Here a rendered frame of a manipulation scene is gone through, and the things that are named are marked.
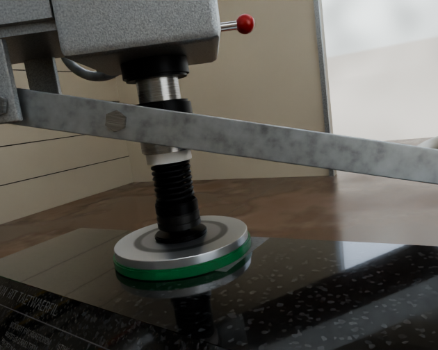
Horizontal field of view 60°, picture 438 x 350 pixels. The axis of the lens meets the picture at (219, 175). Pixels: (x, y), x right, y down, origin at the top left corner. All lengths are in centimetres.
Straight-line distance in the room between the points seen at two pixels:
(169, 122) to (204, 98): 557
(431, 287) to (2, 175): 555
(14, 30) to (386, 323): 53
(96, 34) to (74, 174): 592
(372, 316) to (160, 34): 39
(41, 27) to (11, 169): 531
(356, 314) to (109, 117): 38
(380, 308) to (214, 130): 30
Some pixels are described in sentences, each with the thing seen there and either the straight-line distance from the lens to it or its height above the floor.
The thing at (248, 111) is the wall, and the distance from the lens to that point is 574.
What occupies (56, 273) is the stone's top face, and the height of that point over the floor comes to 82.
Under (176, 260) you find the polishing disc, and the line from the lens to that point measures 53.
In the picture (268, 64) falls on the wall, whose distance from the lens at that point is 561.
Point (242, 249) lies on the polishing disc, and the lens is 57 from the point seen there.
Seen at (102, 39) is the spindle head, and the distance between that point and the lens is 51.
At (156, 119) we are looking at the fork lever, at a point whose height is 104.
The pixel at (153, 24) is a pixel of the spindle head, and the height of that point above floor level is 115.
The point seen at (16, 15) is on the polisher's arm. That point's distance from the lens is 56.
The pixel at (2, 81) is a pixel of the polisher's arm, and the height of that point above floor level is 111.
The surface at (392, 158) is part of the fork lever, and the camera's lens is 59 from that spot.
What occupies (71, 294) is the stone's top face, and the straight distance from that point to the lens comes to 57.
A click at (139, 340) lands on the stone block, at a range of 45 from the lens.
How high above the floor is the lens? 103
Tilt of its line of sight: 9 degrees down
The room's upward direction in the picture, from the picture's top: 8 degrees counter-clockwise
